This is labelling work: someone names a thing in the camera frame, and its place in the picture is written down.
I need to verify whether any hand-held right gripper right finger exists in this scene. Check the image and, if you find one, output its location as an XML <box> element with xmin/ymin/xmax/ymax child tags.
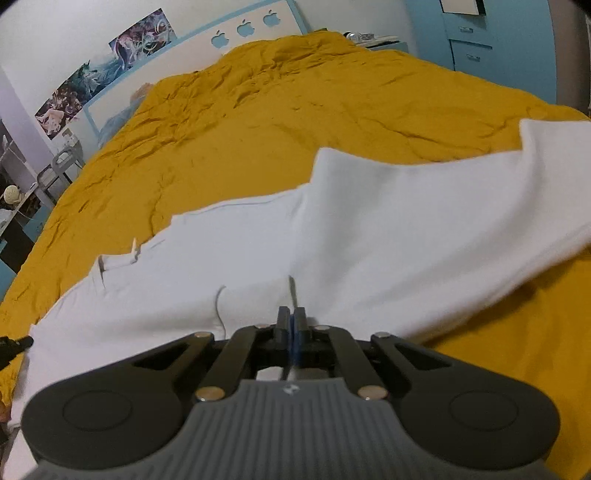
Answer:
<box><xmin>294</xmin><ymin>306</ymin><xmax>451</xmax><ymax>400</ymax></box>

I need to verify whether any white and blue headboard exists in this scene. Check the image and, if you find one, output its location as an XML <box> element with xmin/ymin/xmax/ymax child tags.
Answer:
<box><xmin>83</xmin><ymin>0</ymin><xmax>308</xmax><ymax>148</ymax></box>

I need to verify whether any teal wall poster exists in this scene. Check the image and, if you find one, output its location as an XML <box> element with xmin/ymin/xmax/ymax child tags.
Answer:
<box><xmin>60</xmin><ymin>58</ymin><xmax>127</xmax><ymax>110</ymax></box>

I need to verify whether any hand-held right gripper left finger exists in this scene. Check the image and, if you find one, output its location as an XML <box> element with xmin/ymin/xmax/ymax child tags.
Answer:
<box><xmin>131</xmin><ymin>306</ymin><xmax>293</xmax><ymax>400</ymax></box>

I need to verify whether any dark desk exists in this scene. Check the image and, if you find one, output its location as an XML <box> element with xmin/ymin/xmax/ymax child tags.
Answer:
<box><xmin>0</xmin><ymin>181</ymin><xmax>52</xmax><ymax>274</ymax></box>

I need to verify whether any white printed t-shirt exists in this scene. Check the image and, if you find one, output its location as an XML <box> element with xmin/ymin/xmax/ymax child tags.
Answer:
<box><xmin>7</xmin><ymin>119</ymin><xmax>591</xmax><ymax>480</ymax></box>

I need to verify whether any grey chair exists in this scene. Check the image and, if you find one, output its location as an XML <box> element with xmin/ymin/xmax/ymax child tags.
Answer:
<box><xmin>37</xmin><ymin>142</ymin><xmax>86</xmax><ymax>205</ymax></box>

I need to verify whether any purple wall poster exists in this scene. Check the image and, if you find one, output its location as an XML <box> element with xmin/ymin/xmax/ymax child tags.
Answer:
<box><xmin>109</xmin><ymin>8</ymin><xmax>179</xmax><ymax>66</ymax></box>

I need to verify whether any yellow blanket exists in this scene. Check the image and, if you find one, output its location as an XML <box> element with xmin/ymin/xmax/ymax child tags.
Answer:
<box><xmin>0</xmin><ymin>30</ymin><xmax>591</xmax><ymax>480</ymax></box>

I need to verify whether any blue pillow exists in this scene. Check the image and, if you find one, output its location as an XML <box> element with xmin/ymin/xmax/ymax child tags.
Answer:
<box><xmin>96</xmin><ymin>83</ymin><xmax>154</xmax><ymax>149</ymax></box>

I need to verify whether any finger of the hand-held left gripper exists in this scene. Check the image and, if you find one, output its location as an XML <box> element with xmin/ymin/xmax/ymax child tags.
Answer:
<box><xmin>0</xmin><ymin>335</ymin><xmax>34</xmax><ymax>368</ymax></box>

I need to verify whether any blue drawer cabinet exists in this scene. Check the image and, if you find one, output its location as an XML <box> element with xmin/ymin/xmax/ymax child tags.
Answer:
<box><xmin>406</xmin><ymin>0</ymin><xmax>560</xmax><ymax>105</ymax></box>

